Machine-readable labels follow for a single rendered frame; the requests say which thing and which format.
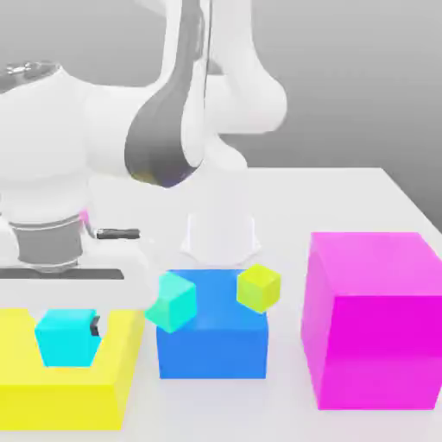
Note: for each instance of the small cyan cube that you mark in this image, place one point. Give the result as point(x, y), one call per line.
point(65, 340)

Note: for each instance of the large blue box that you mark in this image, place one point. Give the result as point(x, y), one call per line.
point(214, 352)

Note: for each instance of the small lime cube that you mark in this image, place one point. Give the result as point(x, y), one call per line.
point(259, 288)

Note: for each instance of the large magenta box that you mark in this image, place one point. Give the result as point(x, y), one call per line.
point(380, 345)

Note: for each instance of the small teal cube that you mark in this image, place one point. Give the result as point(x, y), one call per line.
point(171, 304)

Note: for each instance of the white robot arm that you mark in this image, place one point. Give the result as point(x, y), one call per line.
point(51, 138)

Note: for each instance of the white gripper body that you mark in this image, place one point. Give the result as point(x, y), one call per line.
point(69, 293)

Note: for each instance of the large yellow box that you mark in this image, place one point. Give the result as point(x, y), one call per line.
point(69, 400)

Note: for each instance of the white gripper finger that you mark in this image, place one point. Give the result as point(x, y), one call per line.
point(36, 315)
point(102, 323)

